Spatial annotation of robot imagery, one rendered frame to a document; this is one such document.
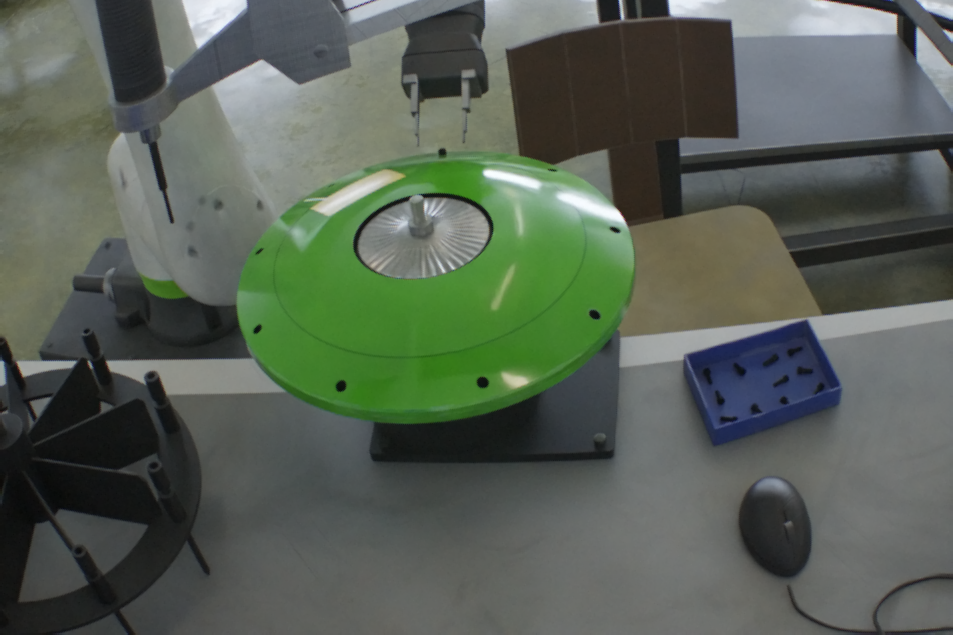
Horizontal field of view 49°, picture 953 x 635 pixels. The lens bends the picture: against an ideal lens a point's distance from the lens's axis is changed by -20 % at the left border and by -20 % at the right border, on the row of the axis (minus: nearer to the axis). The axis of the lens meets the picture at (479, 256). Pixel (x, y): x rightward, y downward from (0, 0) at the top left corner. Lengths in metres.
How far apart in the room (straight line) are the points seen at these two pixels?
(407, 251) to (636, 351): 0.25
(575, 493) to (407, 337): 0.20
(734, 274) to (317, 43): 1.03
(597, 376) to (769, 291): 0.59
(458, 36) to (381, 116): 2.14
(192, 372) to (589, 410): 0.38
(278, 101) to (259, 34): 2.76
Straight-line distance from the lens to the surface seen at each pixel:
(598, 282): 0.92
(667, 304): 1.60
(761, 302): 1.60
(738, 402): 1.04
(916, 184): 2.97
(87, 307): 1.50
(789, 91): 2.73
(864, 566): 0.92
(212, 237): 1.12
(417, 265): 0.93
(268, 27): 0.69
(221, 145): 1.10
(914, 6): 0.82
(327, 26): 0.70
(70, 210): 3.32
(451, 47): 1.12
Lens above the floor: 1.66
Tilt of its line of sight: 37 degrees down
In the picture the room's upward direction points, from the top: 8 degrees counter-clockwise
